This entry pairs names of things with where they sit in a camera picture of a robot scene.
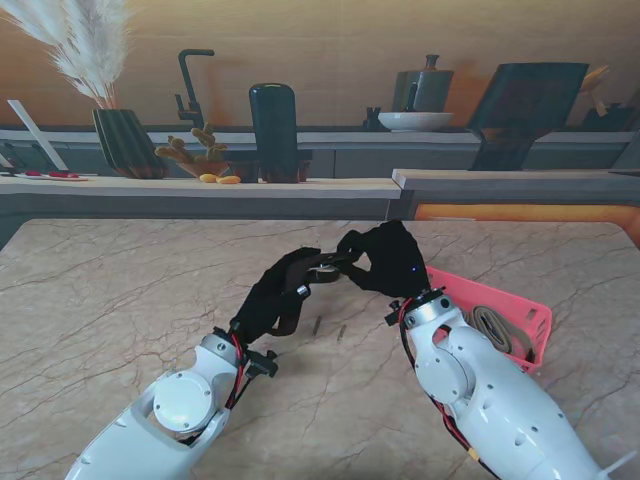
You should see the red black arm cable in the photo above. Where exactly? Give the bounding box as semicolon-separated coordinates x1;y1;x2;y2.
399;299;501;476
224;335;251;411

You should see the small black holder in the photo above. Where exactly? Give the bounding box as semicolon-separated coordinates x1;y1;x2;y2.
363;105;390;132

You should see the grey kitchen counter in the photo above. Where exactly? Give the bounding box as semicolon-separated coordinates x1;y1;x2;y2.
0;122;640;236

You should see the yellow kitchen utensil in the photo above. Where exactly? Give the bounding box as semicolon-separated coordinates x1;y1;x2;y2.
579;63;612;115

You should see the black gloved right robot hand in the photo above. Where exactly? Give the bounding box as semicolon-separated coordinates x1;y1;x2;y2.
337;219;432;301

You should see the red black right arm cable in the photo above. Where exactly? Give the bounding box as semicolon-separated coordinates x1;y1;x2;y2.
399;299;501;476

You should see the dark blue rounded container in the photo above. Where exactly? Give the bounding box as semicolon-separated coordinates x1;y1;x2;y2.
248;82;300;176

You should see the dark brown woven belt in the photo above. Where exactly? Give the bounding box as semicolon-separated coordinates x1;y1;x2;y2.
269;249;361;336

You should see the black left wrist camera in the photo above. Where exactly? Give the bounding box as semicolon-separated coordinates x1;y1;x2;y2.
244;349;280;380

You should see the dark utensil holder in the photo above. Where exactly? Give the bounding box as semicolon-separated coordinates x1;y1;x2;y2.
582;102;636;132

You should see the pink plastic storage basket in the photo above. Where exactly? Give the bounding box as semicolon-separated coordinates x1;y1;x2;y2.
424;266;554;375

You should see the black kitchen faucet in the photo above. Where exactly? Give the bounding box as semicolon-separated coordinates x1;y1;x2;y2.
174;48;216;130

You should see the dark angled range hood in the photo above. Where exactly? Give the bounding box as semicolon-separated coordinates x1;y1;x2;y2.
467;62;590;172

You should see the white ceramic bowl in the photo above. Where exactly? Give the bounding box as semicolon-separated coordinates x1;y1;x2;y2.
377;111;455;133

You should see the beige woven belt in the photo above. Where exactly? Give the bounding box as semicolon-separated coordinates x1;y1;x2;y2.
464;305;537;364

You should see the white leaning board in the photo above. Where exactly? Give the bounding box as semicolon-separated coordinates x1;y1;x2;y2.
7;99;70;172

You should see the grey lidded jar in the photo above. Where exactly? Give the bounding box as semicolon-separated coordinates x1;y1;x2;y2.
391;53;456;114

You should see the white pampas grass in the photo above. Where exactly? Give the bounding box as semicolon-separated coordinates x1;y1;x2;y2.
0;0;129;110

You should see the dark ribbed vase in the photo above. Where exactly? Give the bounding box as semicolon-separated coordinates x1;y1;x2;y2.
92;108;170;180

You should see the yellow brown cactus plant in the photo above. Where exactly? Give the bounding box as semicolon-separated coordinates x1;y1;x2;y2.
153;122;231;179

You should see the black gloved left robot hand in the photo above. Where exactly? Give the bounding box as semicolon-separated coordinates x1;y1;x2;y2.
230;247;321;346

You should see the plate with red slices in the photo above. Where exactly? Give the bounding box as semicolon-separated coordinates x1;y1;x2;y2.
14;169;90;182

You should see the red black left arm cable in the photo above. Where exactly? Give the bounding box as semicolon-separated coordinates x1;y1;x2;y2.
224;335;251;411

